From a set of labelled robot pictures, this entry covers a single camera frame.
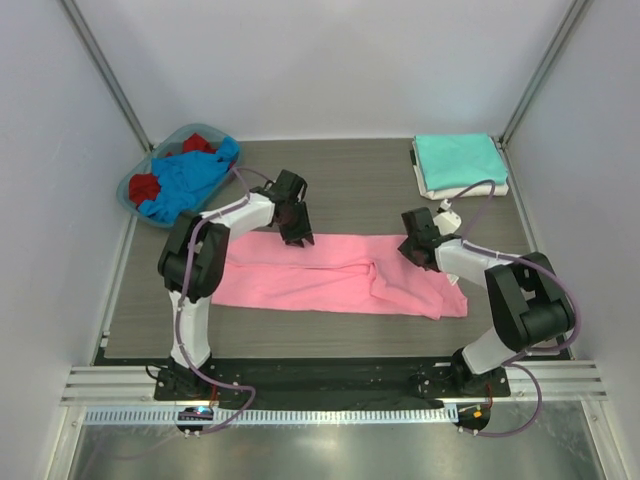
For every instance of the blue plastic basket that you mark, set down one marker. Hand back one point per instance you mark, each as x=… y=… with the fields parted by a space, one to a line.
x=172 y=144

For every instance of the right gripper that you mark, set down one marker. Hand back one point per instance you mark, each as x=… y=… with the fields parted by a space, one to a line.
x=416 y=247

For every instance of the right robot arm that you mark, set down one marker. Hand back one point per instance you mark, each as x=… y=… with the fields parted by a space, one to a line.
x=528 y=303

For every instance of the right aluminium frame post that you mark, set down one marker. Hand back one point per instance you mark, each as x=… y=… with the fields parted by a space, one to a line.
x=559 y=41

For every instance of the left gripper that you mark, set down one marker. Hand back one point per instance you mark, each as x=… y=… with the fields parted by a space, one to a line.
x=294 y=225

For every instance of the slotted cable duct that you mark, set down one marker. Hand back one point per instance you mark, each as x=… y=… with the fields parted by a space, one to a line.
x=200 y=415

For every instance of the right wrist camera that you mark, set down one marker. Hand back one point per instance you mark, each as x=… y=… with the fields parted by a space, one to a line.
x=447 y=220

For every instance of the pink t shirt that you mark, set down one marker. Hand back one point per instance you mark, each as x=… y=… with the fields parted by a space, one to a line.
x=340 y=273

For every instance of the teal folded t shirt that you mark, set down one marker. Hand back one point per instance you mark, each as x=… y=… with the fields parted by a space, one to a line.
x=457 y=161

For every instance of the blue t shirt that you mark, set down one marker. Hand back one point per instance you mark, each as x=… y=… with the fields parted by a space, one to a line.
x=187 y=179

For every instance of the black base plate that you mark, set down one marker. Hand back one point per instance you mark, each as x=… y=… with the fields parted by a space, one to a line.
x=325 y=383

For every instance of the red t shirt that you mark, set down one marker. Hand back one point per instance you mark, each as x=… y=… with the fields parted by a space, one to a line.
x=143 y=187

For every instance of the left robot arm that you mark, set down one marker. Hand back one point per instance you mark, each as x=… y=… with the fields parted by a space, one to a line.
x=192 y=266

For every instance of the white folded t shirt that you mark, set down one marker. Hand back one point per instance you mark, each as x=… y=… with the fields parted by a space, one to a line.
x=481 y=188

